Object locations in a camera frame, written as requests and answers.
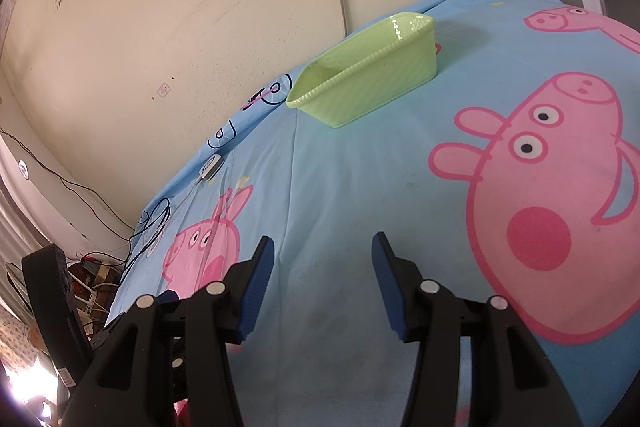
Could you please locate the white square charger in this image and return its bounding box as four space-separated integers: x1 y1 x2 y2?
196 154 224 182

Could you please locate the black cable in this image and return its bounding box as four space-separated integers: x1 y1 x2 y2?
122 198 174 273

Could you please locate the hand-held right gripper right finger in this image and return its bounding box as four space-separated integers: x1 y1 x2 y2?
371 231 583 427

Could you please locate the cartoon pig printed blanket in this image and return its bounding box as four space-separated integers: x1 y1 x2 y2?
105 0 640 427

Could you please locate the green plastic basket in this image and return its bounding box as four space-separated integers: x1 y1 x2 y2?
286 12 440 128

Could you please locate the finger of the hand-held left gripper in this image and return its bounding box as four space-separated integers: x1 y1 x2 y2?
158 289 190 403

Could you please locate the thin dark wall cable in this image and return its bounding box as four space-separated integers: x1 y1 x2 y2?
0 127 137 243

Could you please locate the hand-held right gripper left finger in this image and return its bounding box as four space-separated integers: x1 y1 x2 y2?
65 235 276 427

